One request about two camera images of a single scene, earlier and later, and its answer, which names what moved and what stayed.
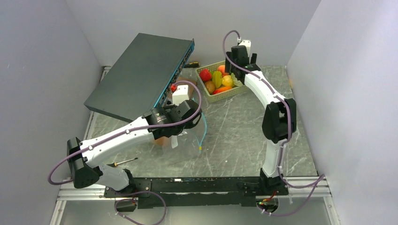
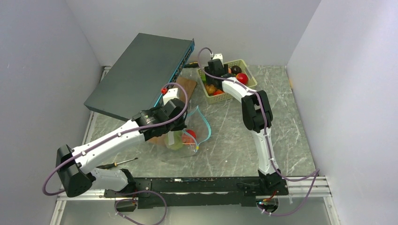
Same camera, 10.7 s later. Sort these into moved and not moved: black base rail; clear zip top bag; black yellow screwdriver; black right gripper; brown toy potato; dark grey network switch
Moved: black right gripper; clear zip top bag
Not moved: brown toy potato; dark grey network switch; black yellow screwdriver; black base rail
